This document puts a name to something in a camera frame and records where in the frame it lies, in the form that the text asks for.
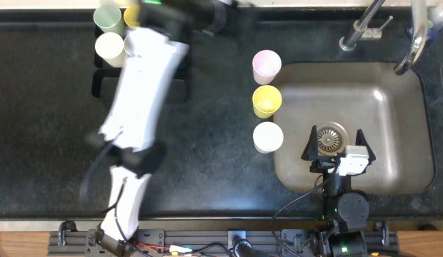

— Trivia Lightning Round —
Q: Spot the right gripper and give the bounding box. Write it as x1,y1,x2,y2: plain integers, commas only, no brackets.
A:
301,124,377,176

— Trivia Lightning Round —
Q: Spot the white cup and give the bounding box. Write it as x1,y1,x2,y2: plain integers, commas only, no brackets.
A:
252,121,284,154
94,31,128,69

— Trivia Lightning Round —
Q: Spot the yellow cup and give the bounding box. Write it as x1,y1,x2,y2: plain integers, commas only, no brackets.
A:
252,84,283,119
123,4,142,29

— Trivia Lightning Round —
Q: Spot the pink cup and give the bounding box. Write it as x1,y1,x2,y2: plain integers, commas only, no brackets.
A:
252,49,282,86

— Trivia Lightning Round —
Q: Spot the steel sink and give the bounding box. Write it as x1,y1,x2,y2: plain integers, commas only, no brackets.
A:
272,62,437,196

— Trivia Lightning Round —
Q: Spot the steel tap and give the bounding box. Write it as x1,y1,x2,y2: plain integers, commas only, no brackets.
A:
338,0,430,76

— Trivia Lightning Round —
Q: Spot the blue soap bottle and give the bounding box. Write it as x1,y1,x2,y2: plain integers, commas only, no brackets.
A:
406,1,443,42

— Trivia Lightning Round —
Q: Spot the black tray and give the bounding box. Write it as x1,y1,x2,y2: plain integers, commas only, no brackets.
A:
91,21,190,101

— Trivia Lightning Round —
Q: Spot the green cup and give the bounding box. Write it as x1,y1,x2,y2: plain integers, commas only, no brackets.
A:
93,2,126,36

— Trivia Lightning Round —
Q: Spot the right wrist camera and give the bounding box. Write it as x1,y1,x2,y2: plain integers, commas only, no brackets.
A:
337,144,371,177

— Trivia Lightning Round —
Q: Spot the black cable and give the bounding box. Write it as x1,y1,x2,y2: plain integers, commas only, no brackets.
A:
78,141,117,215
270,160,342,257

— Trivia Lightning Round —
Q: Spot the mounting rail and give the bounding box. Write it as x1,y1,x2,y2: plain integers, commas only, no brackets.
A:
48,220,401,257

